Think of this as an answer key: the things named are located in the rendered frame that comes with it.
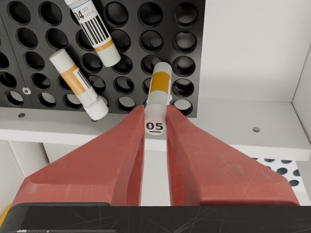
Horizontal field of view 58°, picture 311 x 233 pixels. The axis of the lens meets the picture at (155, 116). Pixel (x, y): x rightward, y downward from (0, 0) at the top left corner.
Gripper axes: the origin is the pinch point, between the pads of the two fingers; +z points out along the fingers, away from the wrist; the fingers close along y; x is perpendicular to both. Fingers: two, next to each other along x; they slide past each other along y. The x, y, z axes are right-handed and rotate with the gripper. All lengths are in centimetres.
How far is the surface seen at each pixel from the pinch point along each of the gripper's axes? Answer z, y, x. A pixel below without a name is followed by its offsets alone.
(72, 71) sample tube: 4.7, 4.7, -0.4
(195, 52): 4.7, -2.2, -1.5
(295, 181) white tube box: 14.2, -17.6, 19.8
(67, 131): 6.8, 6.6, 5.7
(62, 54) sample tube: 4.8, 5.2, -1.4
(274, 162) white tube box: 13.9, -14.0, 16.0
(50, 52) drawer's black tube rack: 5.8, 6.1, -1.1
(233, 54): 10.7, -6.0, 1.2
